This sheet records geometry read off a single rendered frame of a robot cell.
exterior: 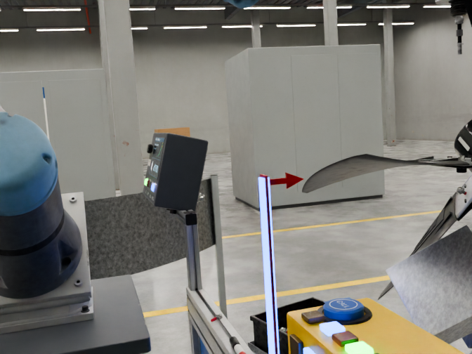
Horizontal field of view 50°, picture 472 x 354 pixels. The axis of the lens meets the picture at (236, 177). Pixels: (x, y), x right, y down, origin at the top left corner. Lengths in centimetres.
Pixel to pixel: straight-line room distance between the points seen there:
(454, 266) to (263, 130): 625
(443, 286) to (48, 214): 59
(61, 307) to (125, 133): 430
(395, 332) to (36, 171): 42
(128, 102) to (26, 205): 443
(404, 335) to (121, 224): 213
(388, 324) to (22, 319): 51
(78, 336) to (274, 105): 648
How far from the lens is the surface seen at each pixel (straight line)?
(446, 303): 86
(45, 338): 76
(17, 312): 79
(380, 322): 52
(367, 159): 72
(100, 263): 253
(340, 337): 47
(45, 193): 65
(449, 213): 100
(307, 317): 52
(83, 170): 677
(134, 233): 258
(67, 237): 75
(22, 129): 65
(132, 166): 505
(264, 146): 704
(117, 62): 508
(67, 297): 78
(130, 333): 72
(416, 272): 89
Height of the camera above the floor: 127
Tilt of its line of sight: 6 degrees down
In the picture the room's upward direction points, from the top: 4 degrees counter-clockwise
